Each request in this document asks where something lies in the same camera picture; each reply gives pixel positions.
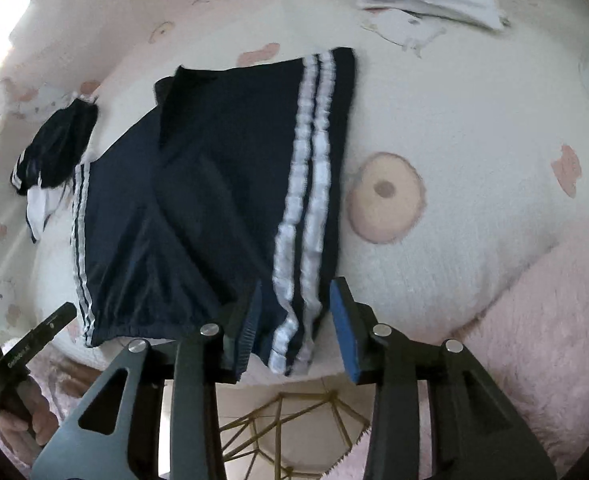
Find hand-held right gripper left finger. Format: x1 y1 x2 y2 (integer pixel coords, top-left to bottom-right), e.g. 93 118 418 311
32 280 264 480

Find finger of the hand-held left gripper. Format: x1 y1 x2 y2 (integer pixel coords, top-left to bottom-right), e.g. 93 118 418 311
17 302 78 361

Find person's left hand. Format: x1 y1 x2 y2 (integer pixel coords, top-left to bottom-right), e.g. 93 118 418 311
0 375 51 456

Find white shirt dark collar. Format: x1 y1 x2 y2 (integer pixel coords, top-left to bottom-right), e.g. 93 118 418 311
23 185 71 244

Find pink cat-print blanket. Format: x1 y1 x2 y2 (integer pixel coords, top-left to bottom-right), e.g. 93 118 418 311
0 0 589 392

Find navy white-striped pants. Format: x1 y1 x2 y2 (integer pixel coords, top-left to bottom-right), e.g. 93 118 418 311
69 47 358 377

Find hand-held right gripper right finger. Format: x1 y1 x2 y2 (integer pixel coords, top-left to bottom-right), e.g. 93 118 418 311
329 276 558 480

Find dark striped garment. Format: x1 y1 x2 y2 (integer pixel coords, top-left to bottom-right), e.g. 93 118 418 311
10 99 99 196

